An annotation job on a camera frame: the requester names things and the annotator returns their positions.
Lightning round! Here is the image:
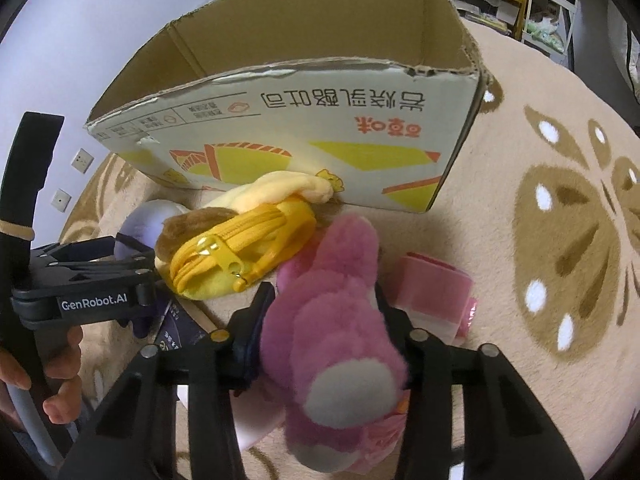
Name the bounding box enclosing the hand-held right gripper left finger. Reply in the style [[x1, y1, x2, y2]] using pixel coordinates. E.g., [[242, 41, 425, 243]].
[[65, 282, 277, 480]]

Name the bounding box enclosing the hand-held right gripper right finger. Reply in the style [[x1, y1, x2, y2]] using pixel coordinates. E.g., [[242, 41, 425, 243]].
[[371, 284, 587, 480]]

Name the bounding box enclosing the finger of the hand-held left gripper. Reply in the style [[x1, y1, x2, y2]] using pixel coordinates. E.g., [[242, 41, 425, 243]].
[[32, 232, 157, 286]]

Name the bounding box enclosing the purple plush toy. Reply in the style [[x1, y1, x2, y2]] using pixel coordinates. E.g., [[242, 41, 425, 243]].
[[116, 199, 192, 341]]

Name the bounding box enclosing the pink plush toy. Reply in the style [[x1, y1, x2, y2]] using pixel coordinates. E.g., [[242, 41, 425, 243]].
[[259, 212, 415, 477]]

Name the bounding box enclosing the printed cardboard box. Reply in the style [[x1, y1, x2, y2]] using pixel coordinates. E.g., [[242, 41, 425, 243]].
[[82, 0, 494, 216]]

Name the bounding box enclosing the person's left hand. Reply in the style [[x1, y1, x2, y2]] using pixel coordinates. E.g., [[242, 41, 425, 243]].
[[0, 327, 84, 428]]

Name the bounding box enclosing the dark blue packet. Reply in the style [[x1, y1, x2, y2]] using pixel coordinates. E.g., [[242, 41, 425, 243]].
[[154, 300, 212, 357]]

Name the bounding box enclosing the tan elastic band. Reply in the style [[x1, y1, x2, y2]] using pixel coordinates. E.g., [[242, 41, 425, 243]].
[[0, 219, 37, 241]]

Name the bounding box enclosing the yellow plush toy with zipper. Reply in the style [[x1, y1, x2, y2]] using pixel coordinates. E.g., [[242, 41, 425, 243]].
[[154, 170, 347, 302]]

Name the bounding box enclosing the beige printed blanket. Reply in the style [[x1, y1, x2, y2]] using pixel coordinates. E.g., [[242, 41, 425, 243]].
[[57, 22, 640, 480]]

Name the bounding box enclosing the white trolley cart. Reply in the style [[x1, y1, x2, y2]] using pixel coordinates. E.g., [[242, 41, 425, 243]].
[[519, 0, 582, 69]]

